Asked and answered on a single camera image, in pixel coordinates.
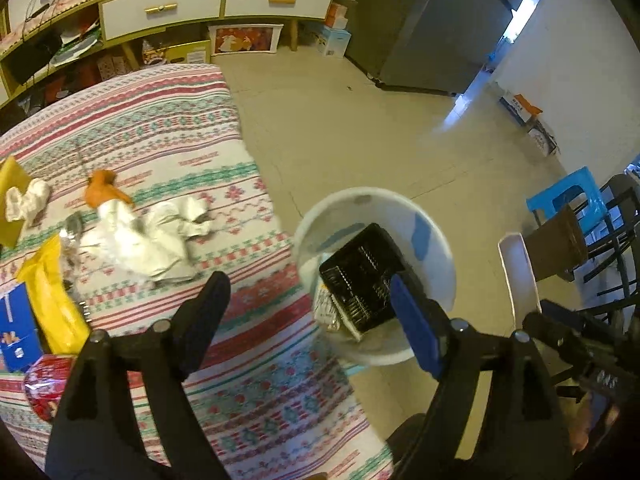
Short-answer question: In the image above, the red milk can front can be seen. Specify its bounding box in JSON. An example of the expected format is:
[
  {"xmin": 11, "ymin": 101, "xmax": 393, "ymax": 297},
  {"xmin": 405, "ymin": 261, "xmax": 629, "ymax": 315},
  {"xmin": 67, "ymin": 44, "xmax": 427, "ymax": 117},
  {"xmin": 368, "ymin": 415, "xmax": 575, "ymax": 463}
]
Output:
[{"xmin": 23, "ymin": 354, "xmax": 76, "ymax": 424}]

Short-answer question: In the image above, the yellow snack wrapper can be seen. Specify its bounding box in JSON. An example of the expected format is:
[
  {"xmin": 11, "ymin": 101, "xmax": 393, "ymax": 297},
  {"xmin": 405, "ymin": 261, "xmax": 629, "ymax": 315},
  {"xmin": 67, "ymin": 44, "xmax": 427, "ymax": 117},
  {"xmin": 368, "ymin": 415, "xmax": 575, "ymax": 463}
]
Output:
[{"xmin": 16, "ymin": 234, "xmax": 90, "ymax": 356}]

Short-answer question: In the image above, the black plastic tray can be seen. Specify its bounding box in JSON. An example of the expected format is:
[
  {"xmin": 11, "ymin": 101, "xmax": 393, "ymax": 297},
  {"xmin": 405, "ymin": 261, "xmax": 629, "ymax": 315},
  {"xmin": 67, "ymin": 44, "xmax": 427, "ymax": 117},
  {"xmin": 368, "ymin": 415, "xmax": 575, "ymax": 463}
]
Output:
[{"xmin": 319, "ymin": 223, "xmax": 421, "ymax": 340}]

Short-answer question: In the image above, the white tissue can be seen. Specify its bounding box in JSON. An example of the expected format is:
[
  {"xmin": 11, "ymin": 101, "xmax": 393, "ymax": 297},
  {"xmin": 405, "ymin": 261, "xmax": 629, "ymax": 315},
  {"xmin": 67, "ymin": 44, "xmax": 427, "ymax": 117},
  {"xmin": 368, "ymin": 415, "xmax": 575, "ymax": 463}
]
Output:
[{"xmin": 6, "ymin": 178, "xmax": 51, "ymax": 228}]

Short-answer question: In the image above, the yellow green sponge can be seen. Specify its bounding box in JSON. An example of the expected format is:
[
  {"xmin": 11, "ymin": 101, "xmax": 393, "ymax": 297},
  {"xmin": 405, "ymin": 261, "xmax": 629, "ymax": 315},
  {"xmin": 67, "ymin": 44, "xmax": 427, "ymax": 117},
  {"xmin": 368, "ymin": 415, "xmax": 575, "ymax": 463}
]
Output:
[{"xmin": 0, "ymin": 155, "xmax": 32, "ymax": 248}]

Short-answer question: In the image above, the white foil snack bag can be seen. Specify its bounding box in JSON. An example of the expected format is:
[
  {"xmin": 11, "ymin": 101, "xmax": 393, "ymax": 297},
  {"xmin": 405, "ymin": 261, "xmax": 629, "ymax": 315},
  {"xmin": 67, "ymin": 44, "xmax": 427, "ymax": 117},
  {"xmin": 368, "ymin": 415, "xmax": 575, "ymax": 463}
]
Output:
[{"xmin": 498, "ymin": 233, "xmax": 540, "ymax": 330}]

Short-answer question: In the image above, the light blue mask box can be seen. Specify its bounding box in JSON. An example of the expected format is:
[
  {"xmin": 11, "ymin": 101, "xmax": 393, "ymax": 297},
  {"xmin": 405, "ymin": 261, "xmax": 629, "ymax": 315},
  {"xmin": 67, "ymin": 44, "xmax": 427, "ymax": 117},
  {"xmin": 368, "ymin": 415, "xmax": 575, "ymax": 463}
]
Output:
[{"xmin": 312, "ymin": 280, "xmax": 342, "ymax": 333}]

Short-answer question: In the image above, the white plastic trash bin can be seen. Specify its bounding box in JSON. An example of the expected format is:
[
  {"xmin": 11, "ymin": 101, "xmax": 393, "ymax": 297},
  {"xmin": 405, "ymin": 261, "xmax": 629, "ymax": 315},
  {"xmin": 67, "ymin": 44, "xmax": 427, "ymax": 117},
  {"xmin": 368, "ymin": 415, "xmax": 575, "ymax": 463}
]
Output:
[{"xmin": 293, "ymin": 188, "xmax": 457, "ymax": 366}]

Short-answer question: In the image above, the person's right hand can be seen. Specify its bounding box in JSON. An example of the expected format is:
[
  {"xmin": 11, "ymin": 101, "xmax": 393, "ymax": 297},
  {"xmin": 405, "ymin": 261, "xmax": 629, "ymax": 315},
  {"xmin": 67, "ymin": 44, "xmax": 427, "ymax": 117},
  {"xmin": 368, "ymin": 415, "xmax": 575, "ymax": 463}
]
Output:
[{"xmin": 570, "ymin": 392, "xmax": 620, "ymax": 454}]

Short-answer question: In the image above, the blue plastic stool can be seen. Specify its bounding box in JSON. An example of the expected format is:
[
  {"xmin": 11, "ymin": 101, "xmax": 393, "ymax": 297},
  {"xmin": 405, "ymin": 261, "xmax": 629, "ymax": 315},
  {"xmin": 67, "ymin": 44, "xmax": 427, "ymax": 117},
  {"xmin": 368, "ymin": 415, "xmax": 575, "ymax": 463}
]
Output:
[{"xmin": 526, "ymin": 167, "xmax": 608, "ymax": 235}]

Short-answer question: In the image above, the cardboard box blue orange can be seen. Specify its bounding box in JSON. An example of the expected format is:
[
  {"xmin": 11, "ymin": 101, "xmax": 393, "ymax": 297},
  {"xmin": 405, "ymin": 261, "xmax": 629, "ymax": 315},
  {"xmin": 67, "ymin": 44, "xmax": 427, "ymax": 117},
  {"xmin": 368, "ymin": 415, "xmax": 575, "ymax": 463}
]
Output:
[{"xmin": 499, "ymin": 92, "xmax": 542, "ymax": 126}]

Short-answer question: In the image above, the patterned striped tablecloth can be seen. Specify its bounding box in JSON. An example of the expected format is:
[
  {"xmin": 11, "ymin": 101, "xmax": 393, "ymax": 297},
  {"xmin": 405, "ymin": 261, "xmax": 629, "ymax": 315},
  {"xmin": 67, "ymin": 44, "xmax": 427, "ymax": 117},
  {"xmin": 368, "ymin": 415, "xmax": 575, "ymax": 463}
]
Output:
[{"xmin": 1, "ymin": 64, "xmax": 393, "ymax": 479}]

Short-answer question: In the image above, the grey refrigerator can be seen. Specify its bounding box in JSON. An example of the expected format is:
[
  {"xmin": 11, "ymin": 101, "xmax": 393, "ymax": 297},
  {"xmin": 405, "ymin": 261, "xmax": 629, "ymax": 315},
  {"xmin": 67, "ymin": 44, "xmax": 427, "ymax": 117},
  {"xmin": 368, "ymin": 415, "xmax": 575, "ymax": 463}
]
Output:
[{"xmin": 346, "ymin": 0, "xmax": 523, "ymax": 94}]

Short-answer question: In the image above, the long wooden tv cabinet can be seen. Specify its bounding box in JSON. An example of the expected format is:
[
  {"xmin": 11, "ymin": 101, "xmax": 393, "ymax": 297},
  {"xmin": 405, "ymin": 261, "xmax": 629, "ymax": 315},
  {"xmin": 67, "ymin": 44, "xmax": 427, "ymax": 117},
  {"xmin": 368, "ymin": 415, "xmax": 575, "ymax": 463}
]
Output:
[{"xmin": 1, "ymin": 0, "xmax": 332, "ymax": 106}]

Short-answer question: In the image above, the red framed picture on floor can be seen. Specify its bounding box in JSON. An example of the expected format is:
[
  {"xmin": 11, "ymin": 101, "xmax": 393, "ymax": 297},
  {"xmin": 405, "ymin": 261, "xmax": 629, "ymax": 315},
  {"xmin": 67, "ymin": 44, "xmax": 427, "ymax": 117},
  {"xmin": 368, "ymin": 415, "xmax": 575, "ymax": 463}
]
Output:
[{"xmin": 208, "ymin": 24, "xmax": 283, "ymax": 55}]

